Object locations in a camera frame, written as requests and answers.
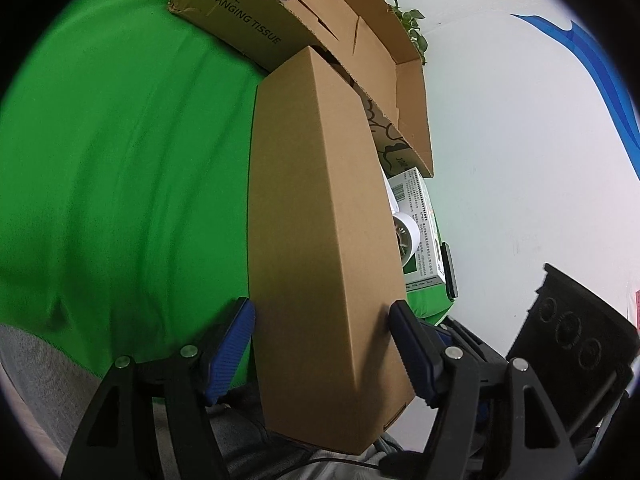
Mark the potted green plant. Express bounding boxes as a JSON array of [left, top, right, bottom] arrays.
[[377, 0, 428, 66]]

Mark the large cardboard box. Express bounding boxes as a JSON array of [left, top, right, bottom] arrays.
[[166, 0, 435, 178]]

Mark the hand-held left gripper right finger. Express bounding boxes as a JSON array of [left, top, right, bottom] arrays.
[[380, 300, 576, 480]]

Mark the long brown cardboard box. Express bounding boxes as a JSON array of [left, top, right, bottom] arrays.
[[247, 46, 416, 456]]

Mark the green tablecloth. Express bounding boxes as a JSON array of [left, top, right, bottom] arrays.
[[0, 0, 457, 406]]

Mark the black cable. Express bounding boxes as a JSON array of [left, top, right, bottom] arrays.
[[280, 452, 388, 480]]

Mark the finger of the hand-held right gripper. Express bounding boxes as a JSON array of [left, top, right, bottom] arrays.
[[419, 316, 507, 370]]

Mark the blue wall decal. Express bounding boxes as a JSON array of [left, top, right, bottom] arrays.
[[510, 12, 640, 181]]

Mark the white printed carton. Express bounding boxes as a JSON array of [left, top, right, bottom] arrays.
[[385, 166, 448, 293]]

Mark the white hair dryer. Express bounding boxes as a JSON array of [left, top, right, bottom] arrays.
[[390, 212, 423, 271]]

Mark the black flat device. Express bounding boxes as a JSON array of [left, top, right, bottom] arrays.
[[440, 242, 460, 301]]

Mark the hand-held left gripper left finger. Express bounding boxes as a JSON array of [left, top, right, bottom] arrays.
[[60, 297, 257, 480]]

